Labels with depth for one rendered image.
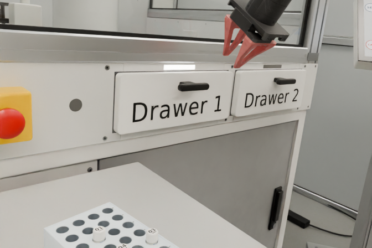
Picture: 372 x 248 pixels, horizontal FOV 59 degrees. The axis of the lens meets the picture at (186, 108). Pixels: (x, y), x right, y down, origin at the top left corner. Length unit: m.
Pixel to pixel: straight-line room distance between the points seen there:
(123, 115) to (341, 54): 1.75
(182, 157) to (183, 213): 0.29
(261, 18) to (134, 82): 0.24
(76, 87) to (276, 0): 0.34
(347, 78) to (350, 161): 0.50
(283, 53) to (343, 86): 1.27
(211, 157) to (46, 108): 0.43
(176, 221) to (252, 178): 0.55
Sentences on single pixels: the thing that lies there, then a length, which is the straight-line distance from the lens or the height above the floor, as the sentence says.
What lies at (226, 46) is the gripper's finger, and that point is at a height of 0.99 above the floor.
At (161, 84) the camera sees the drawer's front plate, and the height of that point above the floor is 0.91.
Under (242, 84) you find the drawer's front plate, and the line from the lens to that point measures 0.79.
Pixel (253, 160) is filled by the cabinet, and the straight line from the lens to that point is 0.97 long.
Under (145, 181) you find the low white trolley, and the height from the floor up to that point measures 0.76.
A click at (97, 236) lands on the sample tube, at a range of 0.36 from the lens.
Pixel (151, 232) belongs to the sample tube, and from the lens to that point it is 0.36.
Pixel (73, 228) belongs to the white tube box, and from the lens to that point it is 0.39.
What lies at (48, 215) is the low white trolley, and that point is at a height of 0.76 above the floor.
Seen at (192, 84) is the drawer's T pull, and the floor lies 0.91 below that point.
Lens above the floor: 1.01
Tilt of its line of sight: 14 degrees down
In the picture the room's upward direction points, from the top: 5 degrees clockwise
